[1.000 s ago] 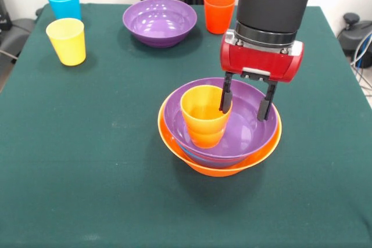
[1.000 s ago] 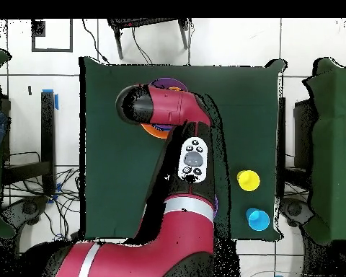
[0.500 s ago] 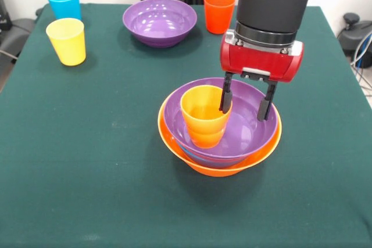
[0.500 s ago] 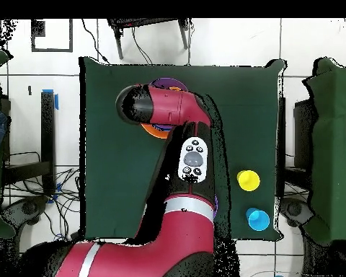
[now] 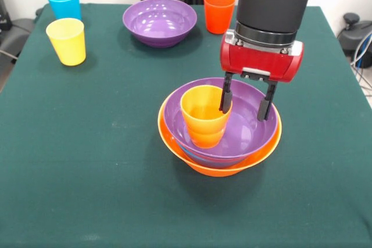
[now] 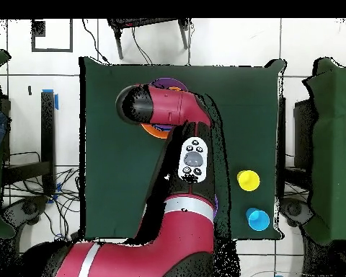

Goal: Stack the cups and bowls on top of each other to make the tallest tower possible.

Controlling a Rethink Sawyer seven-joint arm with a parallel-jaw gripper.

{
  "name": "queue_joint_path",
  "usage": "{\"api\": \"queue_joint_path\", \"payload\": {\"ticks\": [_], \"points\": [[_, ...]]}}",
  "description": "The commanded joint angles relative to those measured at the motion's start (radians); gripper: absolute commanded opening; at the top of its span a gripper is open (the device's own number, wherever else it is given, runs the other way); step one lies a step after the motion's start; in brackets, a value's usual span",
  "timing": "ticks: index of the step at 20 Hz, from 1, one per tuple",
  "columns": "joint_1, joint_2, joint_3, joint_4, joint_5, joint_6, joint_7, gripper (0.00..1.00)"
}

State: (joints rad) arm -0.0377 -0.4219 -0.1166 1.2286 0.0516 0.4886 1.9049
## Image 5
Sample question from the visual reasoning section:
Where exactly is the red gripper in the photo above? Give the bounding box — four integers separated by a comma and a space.
218, 28, 305, 122

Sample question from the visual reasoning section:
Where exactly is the purple bowl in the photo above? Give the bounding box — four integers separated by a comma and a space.
122, 0, 198, 48
163, 77, 279, 170

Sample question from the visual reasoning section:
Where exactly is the orange cup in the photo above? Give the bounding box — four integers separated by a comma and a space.
180, 85, 233, 149

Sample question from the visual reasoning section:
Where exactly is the large blue bowl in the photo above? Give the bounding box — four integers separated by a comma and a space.
178, 142, 210, 165

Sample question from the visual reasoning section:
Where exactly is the large orange bowl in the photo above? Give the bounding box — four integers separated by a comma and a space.
157, 94, 282, 178

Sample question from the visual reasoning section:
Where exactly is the red cup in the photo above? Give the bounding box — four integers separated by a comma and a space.
203, 0, 237, 35

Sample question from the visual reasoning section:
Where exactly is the black floor base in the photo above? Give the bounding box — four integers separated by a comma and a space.
337, 12, 372, 57

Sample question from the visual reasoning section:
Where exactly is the yellow cup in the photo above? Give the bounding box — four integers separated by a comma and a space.
45, 18, 87, 66

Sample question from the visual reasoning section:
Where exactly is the dark green tablecloth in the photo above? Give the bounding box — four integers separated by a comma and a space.
0, 3, 372, 248

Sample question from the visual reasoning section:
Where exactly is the blue cup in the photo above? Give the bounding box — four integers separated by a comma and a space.
46, 0, 82, 21

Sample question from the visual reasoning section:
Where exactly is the bundle of cables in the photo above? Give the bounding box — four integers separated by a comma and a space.
350, 31, 372, 98

